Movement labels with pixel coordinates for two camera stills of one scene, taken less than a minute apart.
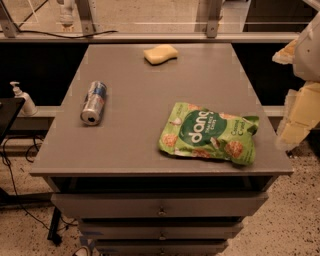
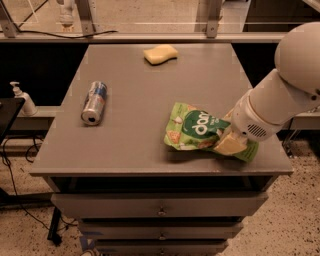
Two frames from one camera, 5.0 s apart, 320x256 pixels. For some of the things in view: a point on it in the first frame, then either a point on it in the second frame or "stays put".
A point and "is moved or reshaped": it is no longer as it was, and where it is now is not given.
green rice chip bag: x=191 y=130 is moved or reshaped
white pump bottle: x=27 y=109 stays put
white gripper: x=308 y=55 to x=249 y=118
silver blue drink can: x=94 y=103 stays put
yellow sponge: x=160 y=54 stays put
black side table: x=9 y=109 stays put
